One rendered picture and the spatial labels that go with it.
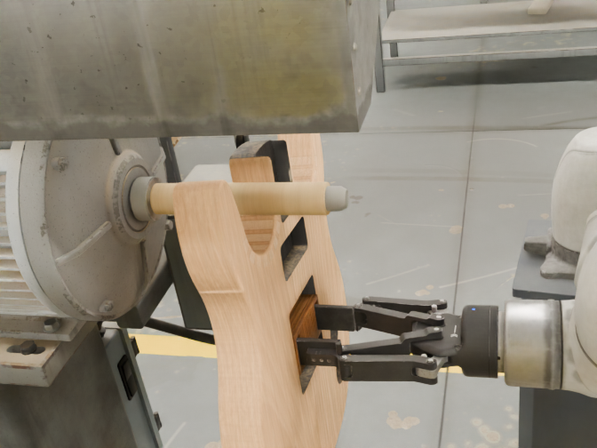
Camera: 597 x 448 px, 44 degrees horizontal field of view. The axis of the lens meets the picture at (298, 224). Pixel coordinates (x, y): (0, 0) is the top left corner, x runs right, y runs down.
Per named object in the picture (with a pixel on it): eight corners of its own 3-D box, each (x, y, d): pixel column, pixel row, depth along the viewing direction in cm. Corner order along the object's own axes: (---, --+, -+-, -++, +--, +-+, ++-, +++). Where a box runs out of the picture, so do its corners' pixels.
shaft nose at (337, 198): (330, 212, 72) (324, 209, 70) (330, 188, 73) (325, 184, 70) (350, 212, 72) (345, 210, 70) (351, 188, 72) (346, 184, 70)
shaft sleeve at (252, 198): (163, 215, 78) (149, 212, 75) (164, 185, 78) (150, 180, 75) (330, 216, 73) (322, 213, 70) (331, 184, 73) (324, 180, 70)
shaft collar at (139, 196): (148, 222, 79) (127, 219, 74) (150, 180, 79) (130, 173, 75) (165, 222, 78) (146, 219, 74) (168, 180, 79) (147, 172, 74)
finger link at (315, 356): (355, 362, 78) (350, 378, 75) (309, 359, 79) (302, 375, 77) (354, 349, 77) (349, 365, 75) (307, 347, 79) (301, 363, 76)
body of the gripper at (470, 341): (500, 396, 75) (408, 390, 77) (501, 351, 82) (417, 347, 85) (499, 331, 72) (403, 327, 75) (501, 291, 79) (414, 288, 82)
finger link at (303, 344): (342, 363, 79) (340, 367, 79) (280, 360, 81) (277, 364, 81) (339, 339, 78) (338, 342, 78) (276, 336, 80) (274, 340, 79)
